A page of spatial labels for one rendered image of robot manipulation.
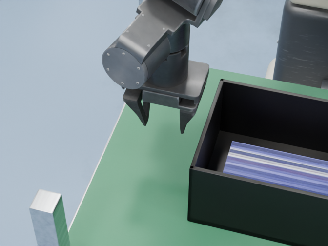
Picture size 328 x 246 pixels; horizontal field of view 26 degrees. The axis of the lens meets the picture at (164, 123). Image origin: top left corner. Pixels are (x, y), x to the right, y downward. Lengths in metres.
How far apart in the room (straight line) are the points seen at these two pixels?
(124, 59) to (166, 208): 0.28
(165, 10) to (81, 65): 1.83
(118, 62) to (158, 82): 0.11
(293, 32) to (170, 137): 0.80
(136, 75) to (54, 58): 1.89
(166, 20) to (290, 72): 1.12
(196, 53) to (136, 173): 1.66
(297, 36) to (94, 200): 0.95
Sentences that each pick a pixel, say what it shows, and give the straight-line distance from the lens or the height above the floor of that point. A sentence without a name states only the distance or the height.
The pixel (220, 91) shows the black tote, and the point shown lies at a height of 1.06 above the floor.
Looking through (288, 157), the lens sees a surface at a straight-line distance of 1.00.
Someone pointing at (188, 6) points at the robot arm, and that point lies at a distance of 0.79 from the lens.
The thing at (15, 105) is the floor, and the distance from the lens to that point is 2.51.
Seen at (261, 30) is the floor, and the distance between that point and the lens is 2.78.
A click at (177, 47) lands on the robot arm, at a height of 1.19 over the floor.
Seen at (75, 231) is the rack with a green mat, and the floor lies 0.95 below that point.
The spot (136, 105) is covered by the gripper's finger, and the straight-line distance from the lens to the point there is 0.92.
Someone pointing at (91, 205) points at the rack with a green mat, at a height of 0.95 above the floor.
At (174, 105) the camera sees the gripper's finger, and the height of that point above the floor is 1.11.
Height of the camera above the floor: 1.74
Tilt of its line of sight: 47 degrees down
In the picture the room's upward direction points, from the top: straight up
